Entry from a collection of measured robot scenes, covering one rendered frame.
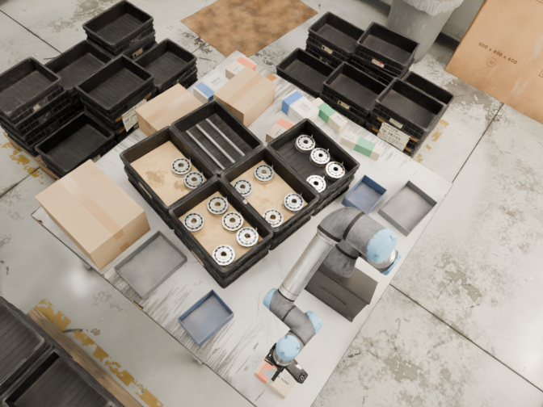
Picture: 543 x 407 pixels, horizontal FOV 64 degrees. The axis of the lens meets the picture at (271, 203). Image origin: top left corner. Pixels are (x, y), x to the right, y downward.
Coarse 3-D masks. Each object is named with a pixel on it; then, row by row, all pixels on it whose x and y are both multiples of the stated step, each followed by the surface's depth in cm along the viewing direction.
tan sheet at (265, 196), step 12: (252, 168) 225; (252, 180) 222; (276, 180) 223; (264, 192) 219; (276, 192) 219; (288, 192) 220; (252, 204) 215; (264, 204) 215; (276, 204) 216; (288, 216) 213
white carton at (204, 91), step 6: (216, 72) 262; (210, 78) 259; (216, 78) 259; (222, 78) 260; (198, 84) 256; (204, 84) 256; (210, 84) 257; (216, 84) 257; (222, 84) 258; (198, 90) 253; (204, 90) 254; (210, 90) 254; (216, 90) 255; (198, 96) 257; (204, 96) 252; (210, 96) 252; (204, 102) 255
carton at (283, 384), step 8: (264, 368) 183; (256, 376) 187; (264, 376) 181; (280, 376) 182; (288, 376) 182; (272, 384) 180; (280, 384) 180; (288, 384) 180; (280, 392) 179; (288, 392) 179
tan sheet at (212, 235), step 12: (216, 192) 216; (204, 204) 212; (180, 216) 208; (204, 216) 209; (204, 228) 206; (216, 228) 206; (204, 240) 203; (216, 240) 203; (228, 240) 204; (240, 252) 202
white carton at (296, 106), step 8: (288, 96) 258; (296, 96) 258; (280, 104) 260; (288, 104) 255; (296, 104) 255; (304, 104) 256; (312, 104) 256; (288, 112) 259; (296, 112) 254; (304, 112) 253; (312, 112) 253; (296, 120) 258; (312, 120) 259
